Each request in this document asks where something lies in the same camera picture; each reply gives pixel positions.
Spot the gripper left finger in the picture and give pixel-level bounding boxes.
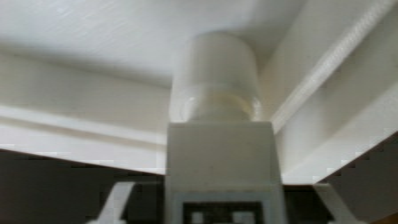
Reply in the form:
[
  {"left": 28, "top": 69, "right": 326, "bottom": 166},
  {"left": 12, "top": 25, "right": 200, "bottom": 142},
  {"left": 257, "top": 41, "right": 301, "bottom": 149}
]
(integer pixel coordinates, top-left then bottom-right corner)
[{"left": 86, "top": 182, "right": 134, "bottom": 224}]

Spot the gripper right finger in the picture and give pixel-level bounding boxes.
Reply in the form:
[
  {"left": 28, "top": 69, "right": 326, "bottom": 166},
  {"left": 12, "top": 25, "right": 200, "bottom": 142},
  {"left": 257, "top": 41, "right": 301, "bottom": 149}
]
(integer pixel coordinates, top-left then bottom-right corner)
[{"left": 314, "top": 183, "right": 355, "bottom": 224}]

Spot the white leg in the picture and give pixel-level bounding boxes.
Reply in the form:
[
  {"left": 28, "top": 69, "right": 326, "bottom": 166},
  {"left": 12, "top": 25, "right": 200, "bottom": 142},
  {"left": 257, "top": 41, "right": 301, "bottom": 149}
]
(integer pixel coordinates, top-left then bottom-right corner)
[{"left": 164, "top": 32, "right": 287, "bottom": 224}]

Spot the white square tabletop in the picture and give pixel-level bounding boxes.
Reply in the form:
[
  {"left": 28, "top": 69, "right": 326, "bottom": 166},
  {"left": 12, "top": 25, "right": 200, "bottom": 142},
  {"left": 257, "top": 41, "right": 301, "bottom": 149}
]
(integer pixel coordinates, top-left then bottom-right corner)
[{"left": 0, "top": 0, "right": 398, "bottom": 184}]

